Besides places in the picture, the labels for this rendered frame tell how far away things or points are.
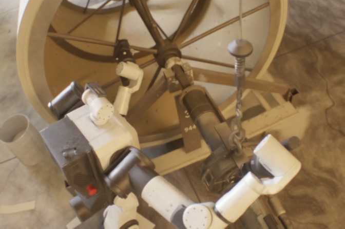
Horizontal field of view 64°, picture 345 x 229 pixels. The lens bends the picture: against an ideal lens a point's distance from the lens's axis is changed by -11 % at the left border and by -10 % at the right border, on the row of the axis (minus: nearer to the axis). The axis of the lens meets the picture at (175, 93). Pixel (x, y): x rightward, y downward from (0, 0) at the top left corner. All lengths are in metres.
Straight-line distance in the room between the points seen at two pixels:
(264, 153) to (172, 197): 0.28
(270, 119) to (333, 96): 0.77
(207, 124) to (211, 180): 0.28
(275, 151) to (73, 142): 0.64
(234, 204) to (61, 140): 0.60
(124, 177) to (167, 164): 1.26
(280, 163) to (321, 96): 2.10
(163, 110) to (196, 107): 1.10
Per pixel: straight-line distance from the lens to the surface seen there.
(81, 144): 1.04
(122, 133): 1.04
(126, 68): 1.44
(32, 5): 1.47
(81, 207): 1.35
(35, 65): 1.64
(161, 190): 0.89
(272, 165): 0.81
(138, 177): 0.92
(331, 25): 3.74
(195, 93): 1.48
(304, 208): 2.28
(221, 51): 2.61
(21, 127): 2.88
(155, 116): 2.48
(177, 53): 1.76
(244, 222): 1.29
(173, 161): 2.19
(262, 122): 2.35
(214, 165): 1.20
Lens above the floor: 2.09
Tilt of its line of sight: 48 degrees down
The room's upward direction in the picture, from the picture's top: 11 degrees counter-clockwise
